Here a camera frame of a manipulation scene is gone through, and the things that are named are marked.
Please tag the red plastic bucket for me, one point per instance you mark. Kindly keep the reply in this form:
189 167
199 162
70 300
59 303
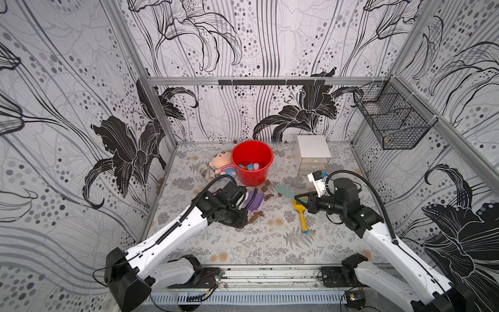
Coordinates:
249 153

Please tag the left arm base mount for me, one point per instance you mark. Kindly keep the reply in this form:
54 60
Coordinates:
206 278

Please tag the plush doll toy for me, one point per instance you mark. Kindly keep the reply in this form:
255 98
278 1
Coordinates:
221 164

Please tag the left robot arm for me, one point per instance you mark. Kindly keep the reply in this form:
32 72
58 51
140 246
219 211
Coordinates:
132 275

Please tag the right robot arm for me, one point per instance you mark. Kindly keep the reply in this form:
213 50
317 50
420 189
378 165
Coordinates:
420 288

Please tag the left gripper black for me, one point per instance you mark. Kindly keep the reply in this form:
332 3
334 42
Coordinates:
238 223

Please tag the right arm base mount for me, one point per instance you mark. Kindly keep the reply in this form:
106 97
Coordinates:
336 276

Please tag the black wire wall basket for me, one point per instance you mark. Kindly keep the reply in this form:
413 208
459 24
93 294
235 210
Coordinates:
391 113

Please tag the white mini drawer cabinet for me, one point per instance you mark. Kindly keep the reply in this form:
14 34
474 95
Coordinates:
311 154

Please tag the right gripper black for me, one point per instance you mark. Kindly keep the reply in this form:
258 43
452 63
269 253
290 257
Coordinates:
312 202

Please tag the green cleaning brush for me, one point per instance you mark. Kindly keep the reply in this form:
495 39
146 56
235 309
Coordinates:
284 191

